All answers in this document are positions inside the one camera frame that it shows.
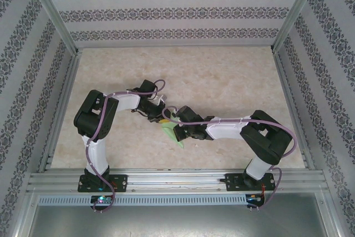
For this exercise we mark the aluminium frame post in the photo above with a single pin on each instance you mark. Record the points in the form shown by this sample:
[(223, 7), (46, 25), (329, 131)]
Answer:
[(295, 15), (57, 15)]

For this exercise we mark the aluminium frame bar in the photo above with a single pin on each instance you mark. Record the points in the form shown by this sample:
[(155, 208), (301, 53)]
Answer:
[(25, 212), (331, 214)]

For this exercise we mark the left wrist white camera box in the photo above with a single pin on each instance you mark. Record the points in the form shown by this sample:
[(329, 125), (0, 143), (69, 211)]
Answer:
[(161, 99)]

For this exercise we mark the grey metal sheet panel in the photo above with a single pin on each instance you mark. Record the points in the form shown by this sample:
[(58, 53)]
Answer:
[(177, 223)]

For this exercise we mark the aluminium mounting rail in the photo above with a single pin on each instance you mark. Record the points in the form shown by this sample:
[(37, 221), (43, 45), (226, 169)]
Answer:
[(172, 177)]

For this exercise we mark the aluminium side rail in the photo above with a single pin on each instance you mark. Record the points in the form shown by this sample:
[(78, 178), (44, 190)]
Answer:
[(65, 92), (288, 92)]

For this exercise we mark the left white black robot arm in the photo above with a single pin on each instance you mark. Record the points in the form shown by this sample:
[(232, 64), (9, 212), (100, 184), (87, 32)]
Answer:
[(94, 117)]

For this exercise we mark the green paper sheet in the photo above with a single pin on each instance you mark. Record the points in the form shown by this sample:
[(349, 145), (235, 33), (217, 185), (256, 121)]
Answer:
[(169, 131)]

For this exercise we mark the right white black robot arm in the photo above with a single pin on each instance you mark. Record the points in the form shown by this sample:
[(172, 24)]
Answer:
[(266, 140)]

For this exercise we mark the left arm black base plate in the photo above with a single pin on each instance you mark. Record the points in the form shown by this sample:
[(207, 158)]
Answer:
[(122, 182)]

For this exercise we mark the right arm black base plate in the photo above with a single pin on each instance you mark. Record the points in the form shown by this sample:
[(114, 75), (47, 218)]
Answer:
[(233, 182)]

